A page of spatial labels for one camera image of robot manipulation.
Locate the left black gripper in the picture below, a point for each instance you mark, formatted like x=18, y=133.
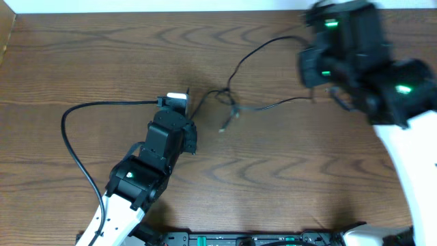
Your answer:
x=192, y=130

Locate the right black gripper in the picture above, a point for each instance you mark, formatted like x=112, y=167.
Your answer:
x=314, y=77

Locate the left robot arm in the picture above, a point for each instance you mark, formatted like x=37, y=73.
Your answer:
x=139, y=179

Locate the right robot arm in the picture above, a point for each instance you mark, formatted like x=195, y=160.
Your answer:
x=398, y=98

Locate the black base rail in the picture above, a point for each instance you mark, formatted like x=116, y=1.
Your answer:
x=259, y=239

